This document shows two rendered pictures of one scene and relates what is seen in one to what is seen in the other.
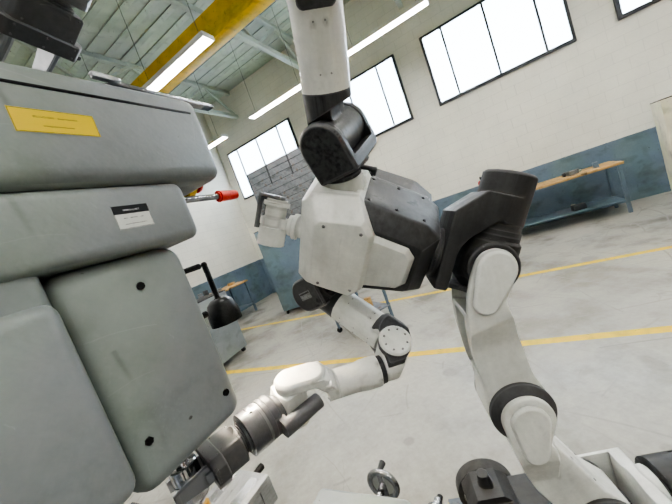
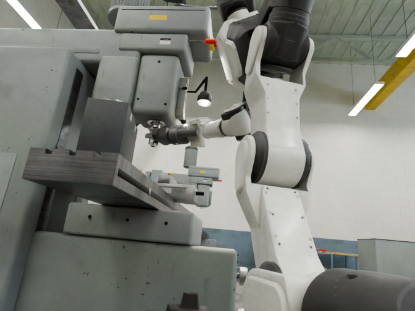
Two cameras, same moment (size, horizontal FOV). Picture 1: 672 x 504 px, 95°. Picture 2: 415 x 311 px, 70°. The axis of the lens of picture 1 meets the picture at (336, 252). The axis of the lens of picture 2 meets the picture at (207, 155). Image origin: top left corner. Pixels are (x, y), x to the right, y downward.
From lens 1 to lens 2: 1.26 m
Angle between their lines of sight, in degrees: 70
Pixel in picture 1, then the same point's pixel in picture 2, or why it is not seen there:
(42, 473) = (117, 85)
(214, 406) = (159, 105)
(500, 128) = not seen: outside the picture
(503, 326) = (254, 82)
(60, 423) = (124, 79)
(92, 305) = (146, 62)
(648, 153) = not seen: outside the picture
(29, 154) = (148, 24)
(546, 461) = (238, 187)
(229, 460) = (159, 132)
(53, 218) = (146, 39)
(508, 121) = not seen: outside the picture
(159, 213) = (173, 41)
